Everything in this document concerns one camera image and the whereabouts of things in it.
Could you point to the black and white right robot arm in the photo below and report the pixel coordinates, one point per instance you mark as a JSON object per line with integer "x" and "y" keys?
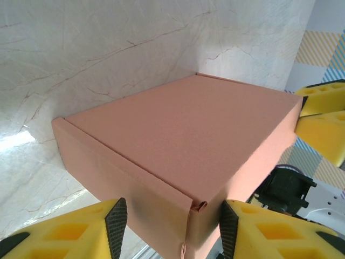
{"x": 328, "y": 202}

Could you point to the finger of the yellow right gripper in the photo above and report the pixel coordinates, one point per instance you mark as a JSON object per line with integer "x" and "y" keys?
{"x": 326, "y": 98}
{"x": 323, "y": 135}

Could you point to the aluminium mounting rail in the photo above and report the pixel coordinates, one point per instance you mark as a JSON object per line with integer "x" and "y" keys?
{"x": 147, "y": 253}

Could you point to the salmon cardboard paper box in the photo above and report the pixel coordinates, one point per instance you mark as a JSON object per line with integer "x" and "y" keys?
{"x": 183, "y": 140}

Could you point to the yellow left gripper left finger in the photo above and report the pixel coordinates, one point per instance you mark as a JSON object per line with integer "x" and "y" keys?
{"x": 67, "y": 234}

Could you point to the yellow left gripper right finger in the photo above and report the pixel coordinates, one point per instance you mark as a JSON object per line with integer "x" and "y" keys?
{"x": 275, "y": 237}

